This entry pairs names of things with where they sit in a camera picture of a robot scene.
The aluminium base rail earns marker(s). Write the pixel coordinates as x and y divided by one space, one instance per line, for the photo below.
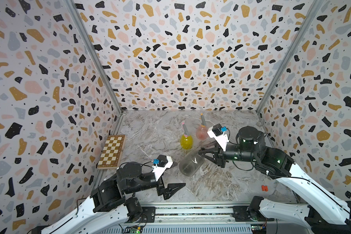
202 218

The dark smoky spray bottle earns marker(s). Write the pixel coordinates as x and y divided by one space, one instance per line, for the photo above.
189 165

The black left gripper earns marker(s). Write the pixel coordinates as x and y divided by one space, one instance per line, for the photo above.
160 184

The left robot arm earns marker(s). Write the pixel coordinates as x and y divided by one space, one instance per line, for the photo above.
114 201

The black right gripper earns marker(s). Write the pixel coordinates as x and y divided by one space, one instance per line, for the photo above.
218 154

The yellow spray bottle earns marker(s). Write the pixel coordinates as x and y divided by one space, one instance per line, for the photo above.
186 142

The aluminium frame post right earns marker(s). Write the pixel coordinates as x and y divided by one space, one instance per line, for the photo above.
313 10

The grey pink spray nozzle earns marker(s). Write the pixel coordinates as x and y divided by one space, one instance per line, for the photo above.
186 132

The grey yellow spray nozzle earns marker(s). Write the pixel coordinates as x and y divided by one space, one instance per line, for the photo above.
203 122

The pink transparent spray bottle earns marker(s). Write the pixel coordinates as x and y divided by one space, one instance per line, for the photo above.
202 132

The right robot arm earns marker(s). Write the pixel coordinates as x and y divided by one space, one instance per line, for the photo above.
323 213

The small red block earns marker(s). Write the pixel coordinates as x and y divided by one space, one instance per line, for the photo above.
264 188

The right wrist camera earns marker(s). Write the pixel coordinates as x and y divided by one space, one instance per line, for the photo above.
220 135

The aluminium frame post left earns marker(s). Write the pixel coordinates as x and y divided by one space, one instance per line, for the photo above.
70 5

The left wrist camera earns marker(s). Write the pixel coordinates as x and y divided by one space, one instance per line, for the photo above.
160 165

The wooden chess board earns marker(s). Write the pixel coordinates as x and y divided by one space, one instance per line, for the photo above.
112 151

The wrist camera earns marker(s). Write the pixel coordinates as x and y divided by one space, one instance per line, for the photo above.
160 165
220 135

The aluminium frame post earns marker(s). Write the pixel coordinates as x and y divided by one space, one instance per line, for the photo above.
313 10
70 5

